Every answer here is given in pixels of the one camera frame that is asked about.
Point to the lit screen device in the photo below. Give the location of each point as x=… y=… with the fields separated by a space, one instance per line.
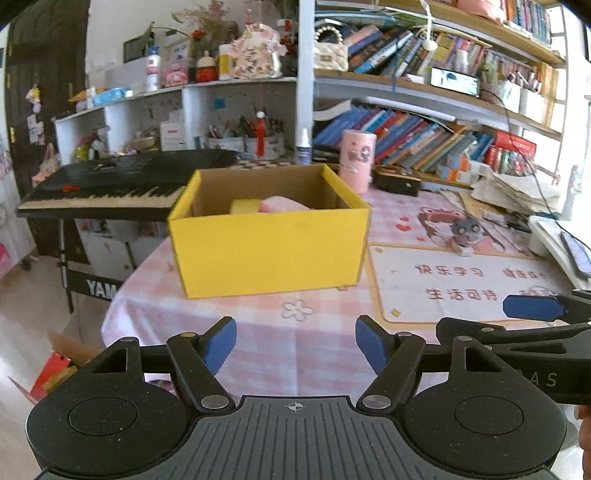
x=455 y=83

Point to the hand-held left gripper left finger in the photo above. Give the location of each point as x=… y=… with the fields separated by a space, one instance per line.
x=219 y=344

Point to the dark wooden box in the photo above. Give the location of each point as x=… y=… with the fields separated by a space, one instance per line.
x=397 y=181

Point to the red books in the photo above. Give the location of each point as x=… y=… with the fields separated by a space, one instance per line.
x=512 y=152

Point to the white carton red label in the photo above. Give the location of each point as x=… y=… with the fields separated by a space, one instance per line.
x=173 y=136

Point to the yellow cardboard box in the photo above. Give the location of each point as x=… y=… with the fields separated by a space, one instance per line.
x=268 y=254

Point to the black smartphone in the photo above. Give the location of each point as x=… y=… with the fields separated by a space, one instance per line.
x=577 y=251

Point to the pink gift box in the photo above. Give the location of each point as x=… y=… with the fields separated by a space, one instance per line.
x=176 y=74

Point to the blue tissue pack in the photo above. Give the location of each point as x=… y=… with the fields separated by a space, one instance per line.
x=111 y=96

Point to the shelf of upright books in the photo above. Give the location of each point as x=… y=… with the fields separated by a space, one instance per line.
x=392 y=48

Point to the red round pot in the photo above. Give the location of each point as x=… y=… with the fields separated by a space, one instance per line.
x=206 y=69

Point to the black electronic keyboard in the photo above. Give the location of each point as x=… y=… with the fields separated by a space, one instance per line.
x=115 y=177

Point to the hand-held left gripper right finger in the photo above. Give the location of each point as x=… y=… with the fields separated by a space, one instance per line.
x=371 y=346

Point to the dark wooden door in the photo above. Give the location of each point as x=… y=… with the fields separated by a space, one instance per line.
x=41 y=69

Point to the yellow sponge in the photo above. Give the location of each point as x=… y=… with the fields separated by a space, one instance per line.
x=245 y=206

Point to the red hanging tassel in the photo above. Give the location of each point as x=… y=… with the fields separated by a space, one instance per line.
x=262 y=134

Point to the open cardboard box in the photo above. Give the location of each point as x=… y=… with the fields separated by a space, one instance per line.
x=55 y=364

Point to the stack of papers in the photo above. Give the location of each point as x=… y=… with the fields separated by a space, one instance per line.
x=517 y=191

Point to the black keyboard stand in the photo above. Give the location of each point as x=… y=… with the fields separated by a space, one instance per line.
x=92 y=286

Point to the yellow and white bottle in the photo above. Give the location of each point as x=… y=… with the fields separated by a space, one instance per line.
x=224 y=62

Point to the person's right hand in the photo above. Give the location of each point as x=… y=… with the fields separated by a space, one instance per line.
x=584 y=429

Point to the pink checked desktop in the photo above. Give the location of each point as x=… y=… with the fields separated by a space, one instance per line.
x=277 y=323

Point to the white shelf unit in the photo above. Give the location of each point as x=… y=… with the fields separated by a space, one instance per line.
x=194 y=99

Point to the white bottle blue cap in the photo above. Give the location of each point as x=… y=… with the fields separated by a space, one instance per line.
x=153 y=71

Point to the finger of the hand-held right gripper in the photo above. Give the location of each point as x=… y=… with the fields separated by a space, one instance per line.
x=531 y=334
x=531 y=308

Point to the small grey toy figure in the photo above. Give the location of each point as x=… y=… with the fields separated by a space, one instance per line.
x=464 y=230

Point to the white quilted handbag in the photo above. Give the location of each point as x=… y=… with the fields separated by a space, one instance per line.
x=331 y=53

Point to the pink cartoon canister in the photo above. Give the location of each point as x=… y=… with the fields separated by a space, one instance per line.
x=356 y=161

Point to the wooden bookshelf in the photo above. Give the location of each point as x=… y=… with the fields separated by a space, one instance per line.
x=415 y=90

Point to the wooden chessboard box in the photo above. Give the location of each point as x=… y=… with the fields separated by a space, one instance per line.
x=263 y=163

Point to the white pen tin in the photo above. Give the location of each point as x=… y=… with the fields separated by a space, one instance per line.
x=240 y=145

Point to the floral fabric bag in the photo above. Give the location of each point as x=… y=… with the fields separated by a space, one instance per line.
x=256 y=55

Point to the row of colourful books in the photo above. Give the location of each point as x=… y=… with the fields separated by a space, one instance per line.
x=406 y=138

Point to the orange and blue carton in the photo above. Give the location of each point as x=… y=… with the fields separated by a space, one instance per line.
x=471 y=166
x=455 y=175

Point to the pink plush toy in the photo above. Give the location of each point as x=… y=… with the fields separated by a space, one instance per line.
x=288 y=205

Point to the white spray bottle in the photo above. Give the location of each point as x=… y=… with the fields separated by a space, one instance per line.
x=303 y=150

